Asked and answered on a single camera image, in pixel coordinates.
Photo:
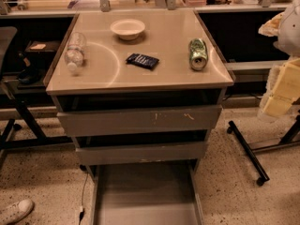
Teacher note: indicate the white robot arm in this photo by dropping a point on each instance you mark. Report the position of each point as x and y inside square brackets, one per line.
[286, 26]

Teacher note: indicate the middle grey drawer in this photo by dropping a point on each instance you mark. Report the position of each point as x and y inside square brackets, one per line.
[141, 153]

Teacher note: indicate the dark box with label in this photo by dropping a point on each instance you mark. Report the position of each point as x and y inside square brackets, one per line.
[42, 46]

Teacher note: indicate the white paper bowl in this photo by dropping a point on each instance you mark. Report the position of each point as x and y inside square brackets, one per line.
[127, 29]

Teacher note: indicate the grey drawer cabinet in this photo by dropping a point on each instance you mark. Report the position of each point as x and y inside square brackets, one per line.
[139, 103]

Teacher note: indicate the clear plastic water bottle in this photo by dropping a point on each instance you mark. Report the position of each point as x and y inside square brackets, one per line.
[74, 54]

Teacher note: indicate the crushed green soda can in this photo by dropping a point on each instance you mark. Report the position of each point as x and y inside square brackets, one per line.
[198, 56]

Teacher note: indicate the black wheeled stand leg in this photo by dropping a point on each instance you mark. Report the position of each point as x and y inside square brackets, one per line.
[263, 177]

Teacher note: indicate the open bottom grey drawer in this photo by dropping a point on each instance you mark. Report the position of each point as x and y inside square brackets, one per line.
[159, 193]

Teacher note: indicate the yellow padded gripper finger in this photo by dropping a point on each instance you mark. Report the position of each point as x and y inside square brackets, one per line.
[282, 89]

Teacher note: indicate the white sneaker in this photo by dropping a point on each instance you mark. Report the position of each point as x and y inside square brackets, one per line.
[16, 212]

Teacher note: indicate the dark blue snack bar wrapper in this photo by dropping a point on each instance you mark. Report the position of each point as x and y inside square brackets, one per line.
[142, 61]

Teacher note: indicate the top grey drawer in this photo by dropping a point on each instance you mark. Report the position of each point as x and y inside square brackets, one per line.
[134, 121]

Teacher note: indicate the black desk frame leg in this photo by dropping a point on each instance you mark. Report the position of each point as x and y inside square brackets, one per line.
[40, 140]

